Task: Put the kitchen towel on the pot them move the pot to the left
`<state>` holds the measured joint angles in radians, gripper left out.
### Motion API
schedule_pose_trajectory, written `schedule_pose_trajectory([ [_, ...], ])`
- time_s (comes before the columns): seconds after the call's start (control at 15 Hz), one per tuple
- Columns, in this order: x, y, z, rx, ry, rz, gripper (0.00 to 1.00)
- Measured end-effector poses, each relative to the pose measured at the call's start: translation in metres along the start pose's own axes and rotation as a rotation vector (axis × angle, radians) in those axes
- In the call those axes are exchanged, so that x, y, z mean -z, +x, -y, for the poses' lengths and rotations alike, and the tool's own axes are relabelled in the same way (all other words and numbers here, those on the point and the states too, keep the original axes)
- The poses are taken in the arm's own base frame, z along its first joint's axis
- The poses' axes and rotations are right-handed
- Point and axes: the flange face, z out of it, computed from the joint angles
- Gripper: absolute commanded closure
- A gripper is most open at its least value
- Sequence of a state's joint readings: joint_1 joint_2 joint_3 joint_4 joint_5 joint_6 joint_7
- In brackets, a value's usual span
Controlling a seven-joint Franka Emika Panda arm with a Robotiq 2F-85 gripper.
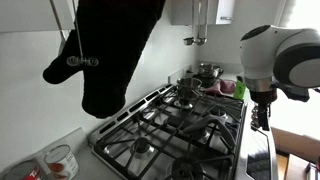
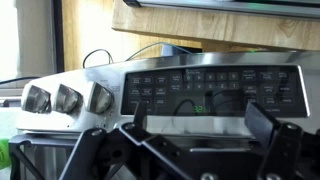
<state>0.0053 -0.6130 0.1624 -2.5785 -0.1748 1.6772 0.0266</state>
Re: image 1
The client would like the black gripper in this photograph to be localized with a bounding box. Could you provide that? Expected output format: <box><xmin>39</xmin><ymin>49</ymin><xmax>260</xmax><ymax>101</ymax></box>
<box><xmin>249</xmin><ymin>87</ymin><xmax>279</xmax><ymax>132</ymax></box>

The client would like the grey kitchen towel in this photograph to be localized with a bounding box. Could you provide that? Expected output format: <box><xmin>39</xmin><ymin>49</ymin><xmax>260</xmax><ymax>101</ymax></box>
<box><xmin>182</xmin><ymin>114</ymin><xmax>236</xmax><ymax>148</ymax></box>

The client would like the small steel pot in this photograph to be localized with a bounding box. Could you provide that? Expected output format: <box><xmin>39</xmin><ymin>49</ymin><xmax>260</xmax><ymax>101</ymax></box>
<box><xmin>176</xmin><ymin>76</ymin><xmax>204</xmax><ymax>102</ymax></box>

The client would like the green dish soap bottle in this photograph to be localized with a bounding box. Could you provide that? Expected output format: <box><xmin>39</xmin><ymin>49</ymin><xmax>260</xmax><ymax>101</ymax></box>
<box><xmin>232</xmin><ymin>79</ymin><xmax>247</xmax><ymax>101</ymax></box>

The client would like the wooden board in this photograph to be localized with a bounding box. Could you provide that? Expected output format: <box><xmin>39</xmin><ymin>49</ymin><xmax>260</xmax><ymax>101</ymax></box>
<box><xmin>271</xmin><ymin>127</ymin><xmax>320</xmax><ymax>165</ymax></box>

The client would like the pink cloth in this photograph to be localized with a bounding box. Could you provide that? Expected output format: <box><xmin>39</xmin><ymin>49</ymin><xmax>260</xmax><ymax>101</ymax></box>
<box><xmin>201</xmin><ymin>78</ymin><xmax>237</xmax><ymax>98</ymax></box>

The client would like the black cooker base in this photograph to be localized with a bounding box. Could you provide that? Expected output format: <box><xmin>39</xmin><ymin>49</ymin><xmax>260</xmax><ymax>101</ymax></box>
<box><xmin>192</xmin><ymin>73</ymin><xmax>222</xmax><ymax>89</ymax></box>

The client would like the hanging steel ladle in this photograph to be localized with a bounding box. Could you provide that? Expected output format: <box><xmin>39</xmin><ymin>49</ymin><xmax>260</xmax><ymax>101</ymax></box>
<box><xmin>194</xmin><ymin>0</ymin><xmax>209</xmax><ymax>46</ymax></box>

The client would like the hanging steel measuring cup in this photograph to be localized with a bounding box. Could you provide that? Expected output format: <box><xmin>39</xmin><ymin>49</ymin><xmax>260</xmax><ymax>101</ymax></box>
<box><xmin>182</xmin><ymin>0</ymin><xmax>196</xmax><ymax>46</ymax></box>

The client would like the stainless gas stove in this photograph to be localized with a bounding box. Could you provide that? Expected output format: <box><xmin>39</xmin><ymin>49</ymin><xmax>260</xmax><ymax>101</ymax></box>
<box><xmin>87</xmin><ymin>83</ymin><xmax>280</xmax><ymax>180</ymax></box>

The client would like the black oven mitt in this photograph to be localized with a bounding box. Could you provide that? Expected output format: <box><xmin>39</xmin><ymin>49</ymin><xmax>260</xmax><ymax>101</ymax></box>
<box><xmin>42</xmin><ymin>0</ymin><xmax>167</xmax><ymax>120</ymax></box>

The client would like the hanging metal coil whisk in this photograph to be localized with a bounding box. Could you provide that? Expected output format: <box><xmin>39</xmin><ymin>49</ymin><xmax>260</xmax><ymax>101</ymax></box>
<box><xmin>65</xmin><ymin>0</ymin><xmax>100</xmax><ymax>68</ymax></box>

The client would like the red label tomato can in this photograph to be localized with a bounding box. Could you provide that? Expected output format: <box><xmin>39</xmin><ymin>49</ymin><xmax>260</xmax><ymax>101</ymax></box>
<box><xmin>2</xmin><ymin>159</ymin><xmax>43</xmax><ymax>180</ymax></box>

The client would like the white range hood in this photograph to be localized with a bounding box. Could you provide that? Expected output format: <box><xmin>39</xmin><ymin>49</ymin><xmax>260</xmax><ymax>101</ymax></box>
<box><xmin>0</xmin><ymin>0</ymin><xmax>76</xmax><ymax>33</ymax></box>

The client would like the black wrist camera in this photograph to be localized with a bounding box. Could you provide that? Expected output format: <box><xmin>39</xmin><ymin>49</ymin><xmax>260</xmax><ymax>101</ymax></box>
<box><xmin>275</xmin><ymin>82</ymin><xmax>312</xmax><ymax>103</ymax></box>

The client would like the white wall cabinet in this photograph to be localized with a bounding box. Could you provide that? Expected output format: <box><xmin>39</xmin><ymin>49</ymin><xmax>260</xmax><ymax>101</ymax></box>
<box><xmin>171</xmin><ymin>0</ymin><xmax>236</xmax><ymax>26</ymax></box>

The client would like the hanging steel utensil handle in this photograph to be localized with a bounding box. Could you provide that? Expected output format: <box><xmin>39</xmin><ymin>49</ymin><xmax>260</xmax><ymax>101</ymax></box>
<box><xmin>48</xmin><ymin>0</ymin><xmax>70</xmax><ymax>56</ymax></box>

